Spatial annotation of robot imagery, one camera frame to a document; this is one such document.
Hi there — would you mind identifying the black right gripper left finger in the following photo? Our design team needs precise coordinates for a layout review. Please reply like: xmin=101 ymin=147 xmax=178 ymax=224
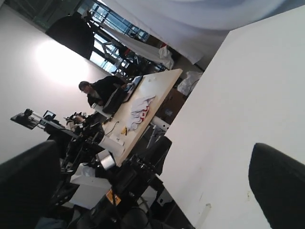
xmin=0 ymin=141 xmax=61 ymax=229

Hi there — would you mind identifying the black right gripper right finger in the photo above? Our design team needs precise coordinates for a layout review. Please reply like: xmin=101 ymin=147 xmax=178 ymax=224
xmin=248 ymin=143 xmax=305 ymax=229

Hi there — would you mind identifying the light wooden work table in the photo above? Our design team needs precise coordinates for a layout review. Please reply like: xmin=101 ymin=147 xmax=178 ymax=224
xmin=101 ymin=69 xmax=183 ymax=166

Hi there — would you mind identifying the person in dark clothes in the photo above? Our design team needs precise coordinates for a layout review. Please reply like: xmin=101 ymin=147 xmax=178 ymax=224
xmin=78 ymin=76 xmax=127 ymax=106

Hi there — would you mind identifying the white and red cloth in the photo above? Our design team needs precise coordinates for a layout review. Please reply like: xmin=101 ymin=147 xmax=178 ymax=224
xmin=126 ymin=95 xmax=155 ymax=131

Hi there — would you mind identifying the black studio softbox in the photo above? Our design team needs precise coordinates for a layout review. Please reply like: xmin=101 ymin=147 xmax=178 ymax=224
xmin=45 ymin=11 xmax=94 ymax=60

